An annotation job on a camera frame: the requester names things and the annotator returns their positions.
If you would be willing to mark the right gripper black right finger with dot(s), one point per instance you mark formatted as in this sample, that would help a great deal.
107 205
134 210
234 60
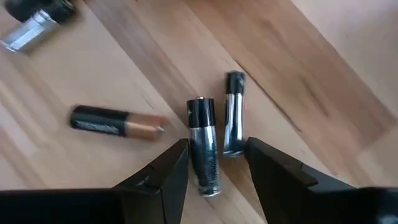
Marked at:
286 193

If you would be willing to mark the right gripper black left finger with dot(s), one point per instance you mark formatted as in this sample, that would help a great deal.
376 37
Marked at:
161 193

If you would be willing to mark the slim black and silver battery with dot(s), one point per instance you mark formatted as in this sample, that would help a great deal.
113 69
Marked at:
234 118

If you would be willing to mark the black and copper battery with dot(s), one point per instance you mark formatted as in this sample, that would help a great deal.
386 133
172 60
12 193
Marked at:
102 123

